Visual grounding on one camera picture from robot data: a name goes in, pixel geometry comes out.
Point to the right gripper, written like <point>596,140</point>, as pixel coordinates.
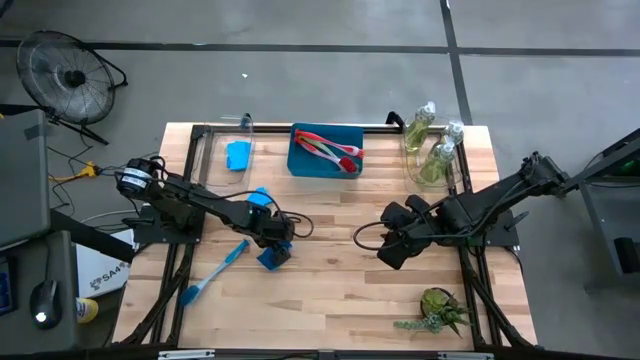
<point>425,225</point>

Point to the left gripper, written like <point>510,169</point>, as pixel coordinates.
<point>272,227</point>

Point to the blue dish brush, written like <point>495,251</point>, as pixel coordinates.
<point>215,272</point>

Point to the clear soap bottle yellow liquid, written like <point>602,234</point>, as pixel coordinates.
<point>419,132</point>
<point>437,162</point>
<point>452,132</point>

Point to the red dish brush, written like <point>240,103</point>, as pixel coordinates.
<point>315,136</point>
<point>348,164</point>

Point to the green dish brush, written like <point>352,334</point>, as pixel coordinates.
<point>309,143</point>

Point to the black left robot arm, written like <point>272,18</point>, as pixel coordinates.
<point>200,200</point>

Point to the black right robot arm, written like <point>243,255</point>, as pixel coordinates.
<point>500,200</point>

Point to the clear plastic bin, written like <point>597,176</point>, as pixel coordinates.
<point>407,172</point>
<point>215,177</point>

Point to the potted succulent plant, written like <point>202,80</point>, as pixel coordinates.
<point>437,305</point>

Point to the blue plastic bin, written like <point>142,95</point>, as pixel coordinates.
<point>305,167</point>

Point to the black curved object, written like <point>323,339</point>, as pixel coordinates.
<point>395,119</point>

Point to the white cardboard box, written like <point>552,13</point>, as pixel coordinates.
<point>102,270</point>

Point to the black stand beam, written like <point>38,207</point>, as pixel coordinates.
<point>95,240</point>

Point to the yellow round object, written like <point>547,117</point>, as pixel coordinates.
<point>87,310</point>

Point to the yellow power plug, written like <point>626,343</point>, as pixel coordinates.
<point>86,172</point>

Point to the grey equipment cart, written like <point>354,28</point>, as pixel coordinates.
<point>610,200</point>

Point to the black operator desk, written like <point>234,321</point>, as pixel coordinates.
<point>55,260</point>

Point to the black block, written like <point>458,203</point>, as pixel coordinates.
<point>627,255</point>

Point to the black computer mouse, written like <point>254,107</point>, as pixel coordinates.
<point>46,302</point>

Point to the black floor fan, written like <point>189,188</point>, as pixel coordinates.
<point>75,77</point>

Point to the grey case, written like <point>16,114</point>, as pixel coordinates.
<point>20,175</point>

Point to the blue keyboard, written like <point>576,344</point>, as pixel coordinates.
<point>4,290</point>

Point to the black aluminium table frame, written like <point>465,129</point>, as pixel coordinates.
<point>470,265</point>

